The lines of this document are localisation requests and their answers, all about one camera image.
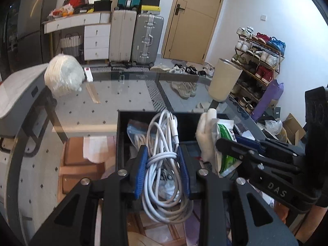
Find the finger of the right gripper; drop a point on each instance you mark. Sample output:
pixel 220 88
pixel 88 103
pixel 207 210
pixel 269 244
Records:
pixel 236 150
pixel 250 143

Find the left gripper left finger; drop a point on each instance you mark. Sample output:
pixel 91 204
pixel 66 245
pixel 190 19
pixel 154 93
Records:
pixel 121 188

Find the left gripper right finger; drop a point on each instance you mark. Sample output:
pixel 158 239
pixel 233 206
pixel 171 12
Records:
pixel 202 186

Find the bagged cables clear ziplock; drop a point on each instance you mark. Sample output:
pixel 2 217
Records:
pixel 138 134

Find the green white packet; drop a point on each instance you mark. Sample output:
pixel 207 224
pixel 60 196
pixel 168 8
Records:
pixel 224 164

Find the cardboard box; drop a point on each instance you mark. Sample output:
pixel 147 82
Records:
pixel 291 132

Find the purple yoga mat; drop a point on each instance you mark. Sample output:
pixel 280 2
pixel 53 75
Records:
pixel 273 92

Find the black storage box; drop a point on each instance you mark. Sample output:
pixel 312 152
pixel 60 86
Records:
pixel 162 197

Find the shoe rack with shoes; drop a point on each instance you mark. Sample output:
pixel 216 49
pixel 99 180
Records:
pixel 260 58

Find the wooden door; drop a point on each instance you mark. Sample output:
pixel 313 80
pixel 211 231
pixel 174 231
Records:
pixel 190 29

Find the silver hard suitcase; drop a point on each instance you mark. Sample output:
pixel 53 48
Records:
pixel 146 38

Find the white drawer desk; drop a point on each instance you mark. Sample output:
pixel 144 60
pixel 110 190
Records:
pixel 93 30

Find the beige hard suitcase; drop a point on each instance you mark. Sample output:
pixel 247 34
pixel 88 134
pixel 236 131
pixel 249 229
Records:
pixel 121 35

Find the dark grey refrigerator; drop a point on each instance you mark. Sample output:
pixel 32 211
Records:
pixel 27 44

